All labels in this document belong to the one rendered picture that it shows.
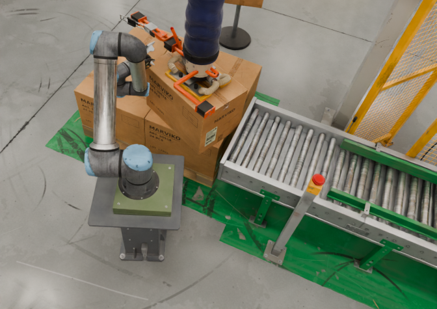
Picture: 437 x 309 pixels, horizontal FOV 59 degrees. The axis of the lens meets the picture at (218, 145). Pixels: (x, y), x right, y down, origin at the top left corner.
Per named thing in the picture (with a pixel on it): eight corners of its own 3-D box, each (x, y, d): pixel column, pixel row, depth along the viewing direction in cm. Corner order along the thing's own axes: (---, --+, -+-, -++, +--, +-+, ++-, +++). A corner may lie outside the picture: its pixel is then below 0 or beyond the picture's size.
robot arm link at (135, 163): (151, 185, 210) (151, 166, 197) (119, 183, 208) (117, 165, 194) (153, 161, 220) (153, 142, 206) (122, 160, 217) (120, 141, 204)
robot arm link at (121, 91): (129, 99, 247) (128, 86, 237) (110, 98, 246) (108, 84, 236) (131, 88, 253) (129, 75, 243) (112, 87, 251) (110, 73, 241)
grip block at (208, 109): (214, 112, 228) (215, 106, 224) (204, 120, 224) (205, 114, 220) (204, 104, 231) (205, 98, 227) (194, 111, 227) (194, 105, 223)
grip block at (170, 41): (182, 47, 261) (183, 40, 257) (171, 53, 256) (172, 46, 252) (173, 41, 264) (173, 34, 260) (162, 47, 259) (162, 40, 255)
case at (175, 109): (238, 128, 290) (248, 90, 258) (198, 155, 271) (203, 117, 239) (186, 82, 313) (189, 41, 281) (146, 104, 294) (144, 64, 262)
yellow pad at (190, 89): (212, 95, 251) (212, 90, 247) (201, 103, 246) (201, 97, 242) (175, 67, 263) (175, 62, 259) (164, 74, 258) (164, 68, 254)
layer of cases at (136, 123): (253, 97, 367) (262, 66, 336) (212, 178, 308) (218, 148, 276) (141, 55, 385) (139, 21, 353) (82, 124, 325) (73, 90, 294)
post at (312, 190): (280, 250, 294) (324, 179, 214) (278, 257, 290) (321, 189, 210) (272, 246, 295) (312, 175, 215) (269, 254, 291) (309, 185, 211)
